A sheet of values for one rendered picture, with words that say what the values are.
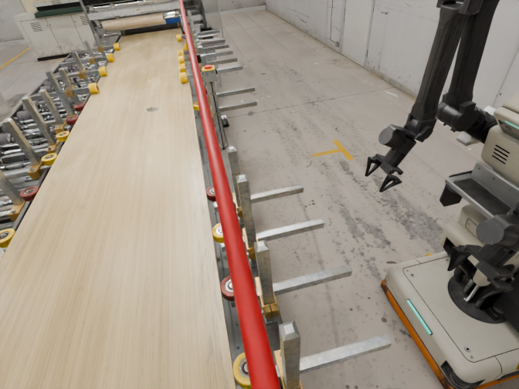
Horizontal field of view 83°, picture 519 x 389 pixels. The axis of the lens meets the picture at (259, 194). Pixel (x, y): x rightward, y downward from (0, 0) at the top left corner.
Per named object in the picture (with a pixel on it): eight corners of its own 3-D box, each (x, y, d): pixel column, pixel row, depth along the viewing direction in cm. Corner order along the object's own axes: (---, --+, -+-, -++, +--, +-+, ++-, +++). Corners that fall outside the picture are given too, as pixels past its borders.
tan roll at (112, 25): (201, 17, 422) (199, 7, 414) (201, 18, 413) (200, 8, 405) (97, 32, 405) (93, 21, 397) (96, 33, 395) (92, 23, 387)
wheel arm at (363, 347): (383, 338, 90) (386, 331, 88) (389, 349, 88) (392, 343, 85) (245, 379, 85) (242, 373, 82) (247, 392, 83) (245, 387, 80)
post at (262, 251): (274, 321, 112) (266, 237, 81) (277, 329, 109) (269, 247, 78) (266, 323, 112) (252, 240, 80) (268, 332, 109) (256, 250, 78)
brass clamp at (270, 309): (270, 282, 108) (269, 273, 104) (281, 316, 98) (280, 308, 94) (254, 285, 107) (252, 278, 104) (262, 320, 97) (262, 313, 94)
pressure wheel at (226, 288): (232, 318, 98) (227, 299, 90) (221, 300, 103) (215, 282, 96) (252, 304, 101) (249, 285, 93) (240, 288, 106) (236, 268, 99)
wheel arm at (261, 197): (301, 189, 147) (301, 183, 144) (303, 194, 144) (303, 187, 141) (215, 208, 141) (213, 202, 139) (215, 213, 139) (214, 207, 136)
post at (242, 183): (259, 261, 128) (245, 172, 96) (260, 268, 125) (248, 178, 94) (250, 263, 127) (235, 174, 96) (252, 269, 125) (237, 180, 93)
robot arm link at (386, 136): (435, 129, 96) (418, 117, 102) (412, 118, 91) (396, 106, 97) (410, 159, 102) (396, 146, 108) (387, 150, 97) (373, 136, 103)
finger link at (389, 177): (377, 194, 105) (395, 174, 101) (366, 182, 111) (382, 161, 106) (389, 197, 109) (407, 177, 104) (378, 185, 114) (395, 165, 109)
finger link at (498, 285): (476, 308, 73) (505, 282, 68) (454, 284, 78) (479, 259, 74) (493, 307, 76) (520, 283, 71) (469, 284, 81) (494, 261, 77)
